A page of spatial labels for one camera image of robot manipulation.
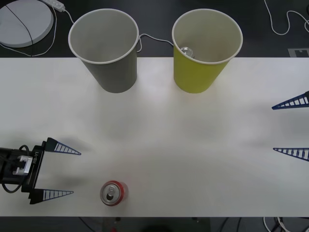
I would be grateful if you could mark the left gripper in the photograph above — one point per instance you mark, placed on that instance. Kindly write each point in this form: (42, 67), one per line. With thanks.
(36, 164)

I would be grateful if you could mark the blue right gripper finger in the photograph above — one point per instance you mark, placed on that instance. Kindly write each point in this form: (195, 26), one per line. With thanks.
(301, 153)
(300, 100)

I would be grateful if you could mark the red drink can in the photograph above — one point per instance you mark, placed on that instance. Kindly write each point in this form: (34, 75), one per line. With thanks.
(113, 193)

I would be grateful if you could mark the grey floor marker plate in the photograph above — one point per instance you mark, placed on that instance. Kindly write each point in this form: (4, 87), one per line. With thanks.
(298, 52)

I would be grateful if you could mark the yellow-green plastic waste bin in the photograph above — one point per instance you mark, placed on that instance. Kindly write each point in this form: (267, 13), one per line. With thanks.
(193, 77)

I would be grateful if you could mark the grey plastic waste bin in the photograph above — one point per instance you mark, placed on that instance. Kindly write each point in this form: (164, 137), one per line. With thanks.
(113, 75)

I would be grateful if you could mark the silver drink can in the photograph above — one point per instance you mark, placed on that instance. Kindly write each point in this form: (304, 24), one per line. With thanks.
(187, 51)

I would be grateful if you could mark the white round floor disc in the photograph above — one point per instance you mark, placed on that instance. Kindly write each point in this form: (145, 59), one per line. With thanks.
(14, 29)

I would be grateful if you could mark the white power strip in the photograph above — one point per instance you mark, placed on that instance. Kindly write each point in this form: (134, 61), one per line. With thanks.
(56, 4)

